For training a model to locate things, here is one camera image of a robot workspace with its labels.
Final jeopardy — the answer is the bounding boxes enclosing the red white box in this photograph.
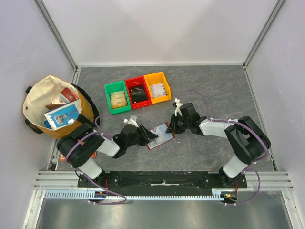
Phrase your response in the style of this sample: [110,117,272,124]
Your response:
[58,88,79,104]

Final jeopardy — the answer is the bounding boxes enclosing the blue product box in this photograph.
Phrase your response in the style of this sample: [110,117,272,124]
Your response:
[44,99,82,130]

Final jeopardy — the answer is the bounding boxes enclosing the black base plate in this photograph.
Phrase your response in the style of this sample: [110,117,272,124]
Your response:
[77,170,248,190]

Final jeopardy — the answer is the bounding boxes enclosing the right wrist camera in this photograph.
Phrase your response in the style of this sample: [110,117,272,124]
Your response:
[173,98,183,116]

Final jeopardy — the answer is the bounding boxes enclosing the canvas tote bag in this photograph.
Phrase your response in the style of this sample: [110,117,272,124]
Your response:
[22,75,99,139]

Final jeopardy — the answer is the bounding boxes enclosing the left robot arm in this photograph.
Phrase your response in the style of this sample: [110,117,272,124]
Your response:
[57,124,159,187]

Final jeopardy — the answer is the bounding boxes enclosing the green plastic bin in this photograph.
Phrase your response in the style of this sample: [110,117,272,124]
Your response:
[104,81,131,115]

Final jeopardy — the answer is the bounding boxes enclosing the white card in yellow bin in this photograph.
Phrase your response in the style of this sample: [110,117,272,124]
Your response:
[150,83,167,99]

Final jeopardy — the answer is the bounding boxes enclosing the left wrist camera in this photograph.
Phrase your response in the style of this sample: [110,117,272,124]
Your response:
[123,115,139,127]

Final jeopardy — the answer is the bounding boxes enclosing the yellow plastic bin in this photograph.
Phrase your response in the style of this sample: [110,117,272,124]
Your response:
[144,72,172,104]

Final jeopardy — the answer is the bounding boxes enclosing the black card in red bin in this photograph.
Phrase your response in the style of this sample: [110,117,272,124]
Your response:
[129,85,147,104]

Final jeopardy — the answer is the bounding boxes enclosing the red plastic bin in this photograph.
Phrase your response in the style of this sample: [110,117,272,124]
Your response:
[125,76,152,110]

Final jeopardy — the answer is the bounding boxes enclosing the beige cards in green bin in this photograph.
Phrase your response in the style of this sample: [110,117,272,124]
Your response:
[110,90,127,109]

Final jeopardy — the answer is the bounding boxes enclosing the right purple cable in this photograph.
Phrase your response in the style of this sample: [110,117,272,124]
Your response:
[176,89,271,206]

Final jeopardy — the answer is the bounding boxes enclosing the orange picture box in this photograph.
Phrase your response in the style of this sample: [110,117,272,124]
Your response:
[59,151,97,162]

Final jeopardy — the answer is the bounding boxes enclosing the red leather card holder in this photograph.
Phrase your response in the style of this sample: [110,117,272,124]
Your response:
[147,122,175,150]

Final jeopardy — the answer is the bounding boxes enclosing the blue white credit card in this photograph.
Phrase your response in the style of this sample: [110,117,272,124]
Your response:
[150,123,172,143]

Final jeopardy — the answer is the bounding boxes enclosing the slotted cable duct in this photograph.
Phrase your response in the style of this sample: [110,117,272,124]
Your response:
[44,189,225,200]

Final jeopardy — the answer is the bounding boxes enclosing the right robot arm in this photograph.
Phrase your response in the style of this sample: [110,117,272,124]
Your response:
[166,99,271,188]

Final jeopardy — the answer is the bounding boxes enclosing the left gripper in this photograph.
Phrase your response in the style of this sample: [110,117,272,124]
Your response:
[126,123,158,147]

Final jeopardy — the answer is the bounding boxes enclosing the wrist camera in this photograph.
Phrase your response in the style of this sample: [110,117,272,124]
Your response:
[123,115,139,127]
[173,98,183,116]

